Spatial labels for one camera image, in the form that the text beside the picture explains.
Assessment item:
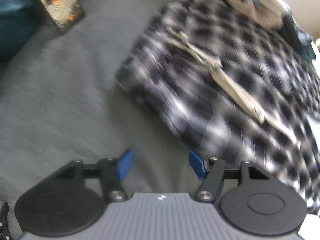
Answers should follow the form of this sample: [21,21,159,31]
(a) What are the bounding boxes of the black white plaid shirt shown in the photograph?
[115,0,320,215]

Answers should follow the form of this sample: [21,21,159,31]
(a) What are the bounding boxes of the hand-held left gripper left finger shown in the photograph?
[54,149,135,202]

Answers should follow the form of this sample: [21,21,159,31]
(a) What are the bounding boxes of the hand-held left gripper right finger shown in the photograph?
[189,149,272,202]

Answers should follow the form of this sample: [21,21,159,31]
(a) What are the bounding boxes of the beige houndstooth sweater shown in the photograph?
[224,0,284,29]

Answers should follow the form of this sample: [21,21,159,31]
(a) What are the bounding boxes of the dark blue clothes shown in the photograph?
[282,14,317,62]

